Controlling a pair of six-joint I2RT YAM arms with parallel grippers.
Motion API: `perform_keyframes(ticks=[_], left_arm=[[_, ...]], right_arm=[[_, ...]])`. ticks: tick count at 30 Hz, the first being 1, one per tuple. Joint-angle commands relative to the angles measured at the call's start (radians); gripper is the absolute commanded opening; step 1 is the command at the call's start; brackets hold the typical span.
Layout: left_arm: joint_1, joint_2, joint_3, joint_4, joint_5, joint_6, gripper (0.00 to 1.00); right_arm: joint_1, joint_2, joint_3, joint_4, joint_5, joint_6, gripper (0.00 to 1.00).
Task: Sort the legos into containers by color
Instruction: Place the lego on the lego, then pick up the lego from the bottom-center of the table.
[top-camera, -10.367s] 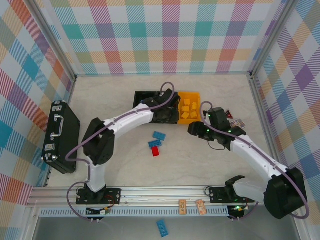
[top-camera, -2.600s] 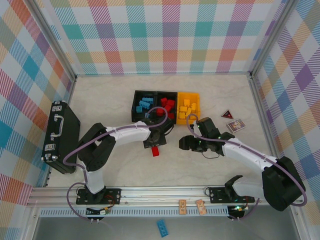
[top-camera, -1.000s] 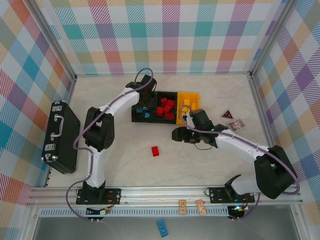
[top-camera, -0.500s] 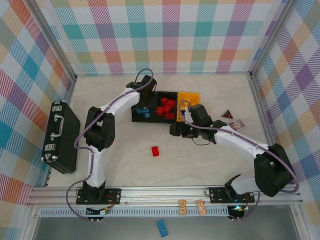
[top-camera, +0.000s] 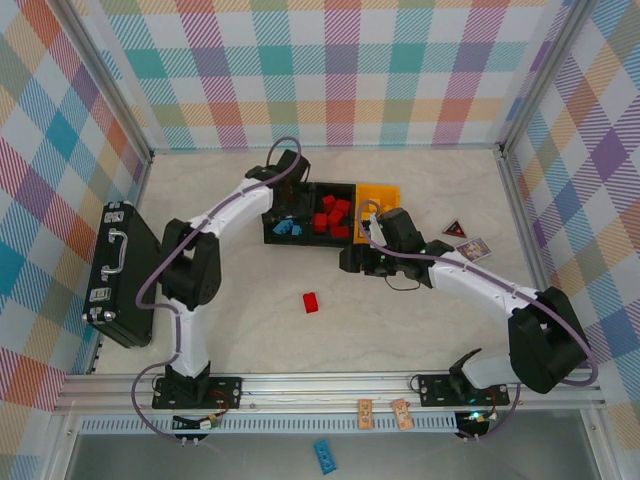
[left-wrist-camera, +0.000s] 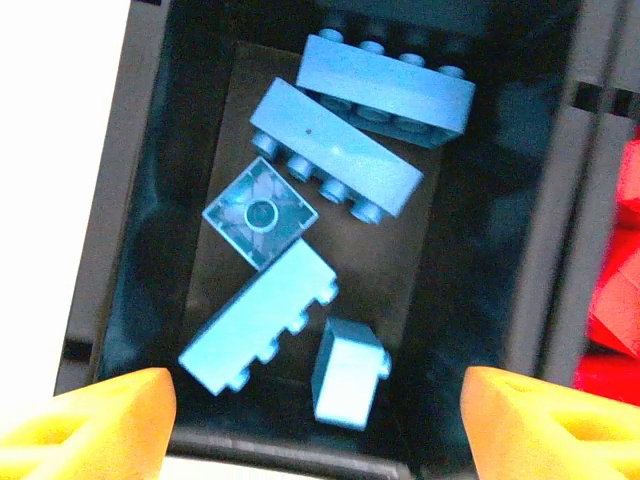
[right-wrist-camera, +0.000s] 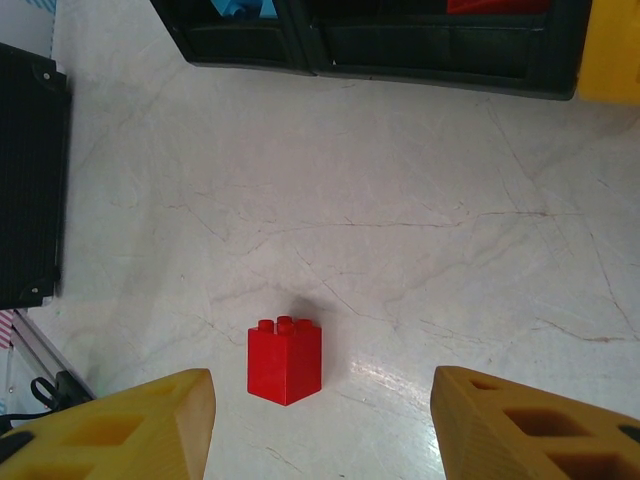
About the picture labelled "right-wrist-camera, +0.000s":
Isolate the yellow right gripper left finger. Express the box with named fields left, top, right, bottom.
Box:
left=0, top=368, right=217, bottom=480

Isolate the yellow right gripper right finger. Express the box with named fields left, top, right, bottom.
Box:
left=430, top=364, right=640, bottom=480

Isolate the red lego brick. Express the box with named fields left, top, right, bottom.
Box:
left=446, top=0, right=549, bottom=15
left=246, top=315, right=323, bottom=407

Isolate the black hard case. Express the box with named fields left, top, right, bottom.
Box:
left=0, top=42, right=74, bottom=311

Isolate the yellow plastic bin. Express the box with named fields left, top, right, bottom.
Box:
left=577, top=0, right=640, bottom=106

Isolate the black plastic bin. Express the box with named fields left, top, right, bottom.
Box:
left=292, top=0, right=594, bottom=101
left=149, top=0, right=319, bottom=77

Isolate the aluminium frame rail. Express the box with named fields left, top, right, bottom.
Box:
left=7, top=307, right=96, bottom=401

